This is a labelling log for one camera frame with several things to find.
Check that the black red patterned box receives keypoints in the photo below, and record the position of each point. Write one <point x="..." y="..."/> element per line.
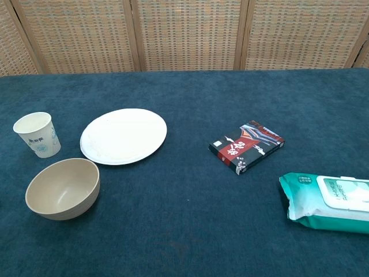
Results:
<point x="245" y="147"/>

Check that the dark blue table cloth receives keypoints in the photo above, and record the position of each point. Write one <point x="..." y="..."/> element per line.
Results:
<point x="184" y="231"/>

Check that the woven folding screen panel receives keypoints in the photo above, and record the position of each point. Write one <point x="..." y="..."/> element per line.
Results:
<point x="302" y="34"/>
<point x="190" y="34"/>
<point x="11" y="43"/>
<point x="363" y="57"/>
<point x="78" y="34"/>

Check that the beige bowl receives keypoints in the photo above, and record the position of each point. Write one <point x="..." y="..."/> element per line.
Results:
<point x="57" y="190"/>

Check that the large round white plate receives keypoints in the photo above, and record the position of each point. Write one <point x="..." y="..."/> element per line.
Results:
<point x="127" y="135"/>

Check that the green wet wipes pack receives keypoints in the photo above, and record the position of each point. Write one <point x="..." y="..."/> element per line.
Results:
<point x="305" y="207"/>

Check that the white paper cup blue print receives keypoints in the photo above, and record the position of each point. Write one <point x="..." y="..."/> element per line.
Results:
<point x="40" y="141"/>

